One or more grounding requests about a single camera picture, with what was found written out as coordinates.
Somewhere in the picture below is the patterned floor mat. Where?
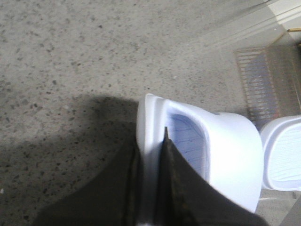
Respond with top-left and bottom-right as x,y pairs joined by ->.
235,33 -> 301,129

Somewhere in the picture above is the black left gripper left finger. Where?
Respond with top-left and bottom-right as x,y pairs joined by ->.
33,137 -> 140,226

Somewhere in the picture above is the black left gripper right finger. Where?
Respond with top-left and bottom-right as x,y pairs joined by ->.
154,129 -> 266,226

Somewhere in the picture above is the light blue slipper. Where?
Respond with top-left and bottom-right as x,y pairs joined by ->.
136,94 -> 263,226
260,115 -> 301,191

